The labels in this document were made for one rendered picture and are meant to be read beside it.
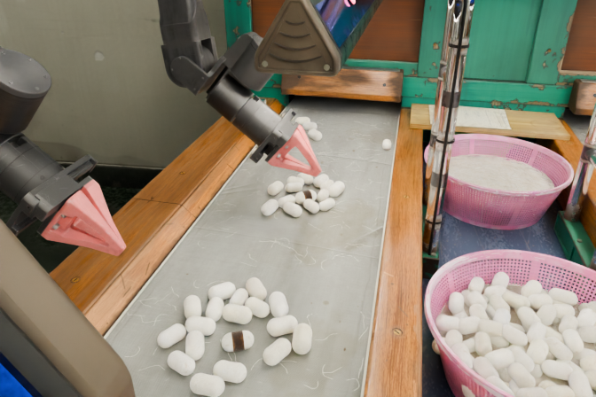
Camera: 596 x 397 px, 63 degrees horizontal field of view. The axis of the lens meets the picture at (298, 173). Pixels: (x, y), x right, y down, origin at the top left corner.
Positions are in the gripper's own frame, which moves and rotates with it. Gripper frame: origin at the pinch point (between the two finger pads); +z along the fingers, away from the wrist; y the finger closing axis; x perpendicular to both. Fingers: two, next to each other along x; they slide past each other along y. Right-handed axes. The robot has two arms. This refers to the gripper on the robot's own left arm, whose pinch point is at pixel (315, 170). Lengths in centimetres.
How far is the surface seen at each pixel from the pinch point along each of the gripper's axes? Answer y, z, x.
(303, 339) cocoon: -28.8, 7.5, 2.4
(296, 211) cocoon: -1.4, 2.4, 7.1
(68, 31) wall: 126, -102, 89
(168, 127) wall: 130, -43, 97
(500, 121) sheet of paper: 43, 29, -18
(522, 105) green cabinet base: 54, 34, -23
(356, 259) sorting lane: -10.1, 11.6, 1.6
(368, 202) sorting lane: 6.7, 11.7, 1.3
